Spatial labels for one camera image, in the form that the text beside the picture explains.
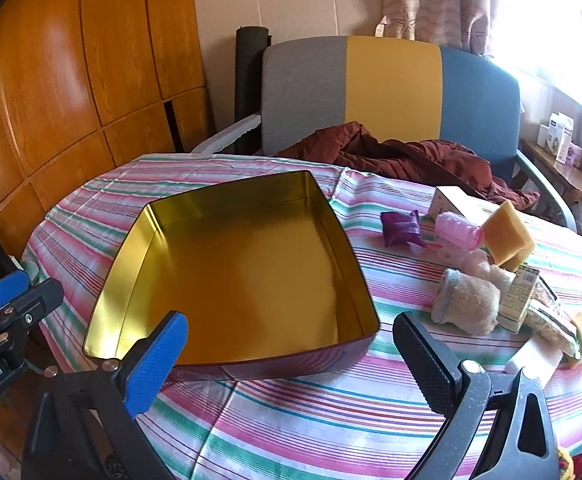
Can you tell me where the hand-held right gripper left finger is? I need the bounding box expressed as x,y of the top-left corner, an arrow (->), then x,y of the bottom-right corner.
21,310 -> 189,480

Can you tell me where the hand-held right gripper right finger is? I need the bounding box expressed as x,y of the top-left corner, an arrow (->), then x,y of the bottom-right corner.
392,311 -> 559,480

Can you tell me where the beige grey sock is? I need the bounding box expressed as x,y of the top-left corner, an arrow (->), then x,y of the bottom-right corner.
430,268 -> 501,336

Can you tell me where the white plastic bag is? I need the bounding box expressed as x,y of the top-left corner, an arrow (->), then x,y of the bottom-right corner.
446,247 -> 517,291

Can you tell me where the green label box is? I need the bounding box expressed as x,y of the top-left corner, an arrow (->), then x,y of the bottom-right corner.
498,265 -> 542,333

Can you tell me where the gold tin box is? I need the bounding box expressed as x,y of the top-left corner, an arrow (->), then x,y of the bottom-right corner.
82,170 -> 381,381

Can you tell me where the pink hair roller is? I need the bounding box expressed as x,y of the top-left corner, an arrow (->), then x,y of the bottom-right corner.
433,211 -> 485,253

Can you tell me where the clear grain packet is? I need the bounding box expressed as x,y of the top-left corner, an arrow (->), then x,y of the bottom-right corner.
525,280 -> 582,361

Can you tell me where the purple pouch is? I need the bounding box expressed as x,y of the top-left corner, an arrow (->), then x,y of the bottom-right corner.
380,210 -> 428,250

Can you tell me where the white cardboard box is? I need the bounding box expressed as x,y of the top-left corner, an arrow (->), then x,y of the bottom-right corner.
433,186 -> 502,226

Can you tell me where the striped tablecloth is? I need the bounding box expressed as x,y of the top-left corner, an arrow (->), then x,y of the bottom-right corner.
21,152 -> 582,480

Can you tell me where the maroon jacket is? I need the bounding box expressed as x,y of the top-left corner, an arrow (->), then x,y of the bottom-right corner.
276,121 -> 542,211

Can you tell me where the wooden side shelf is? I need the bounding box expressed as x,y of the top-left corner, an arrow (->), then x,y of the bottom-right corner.
518,137 -> 582,221

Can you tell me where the wooden wardrobe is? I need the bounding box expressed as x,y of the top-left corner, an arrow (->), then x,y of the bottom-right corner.
0,0 -> 217,281

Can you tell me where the white blue box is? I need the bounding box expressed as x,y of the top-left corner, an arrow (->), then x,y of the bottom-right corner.
546,112 -> 574,156

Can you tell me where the grey yellow blue chair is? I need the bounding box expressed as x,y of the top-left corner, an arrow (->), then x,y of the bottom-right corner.
191,35 -> 579,233

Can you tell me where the black rolled mat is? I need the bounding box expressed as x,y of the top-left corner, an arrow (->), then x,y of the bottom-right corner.
235,25 -> 272,153

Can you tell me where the window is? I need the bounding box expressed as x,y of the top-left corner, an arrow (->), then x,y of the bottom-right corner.
491,0 -> 582,106

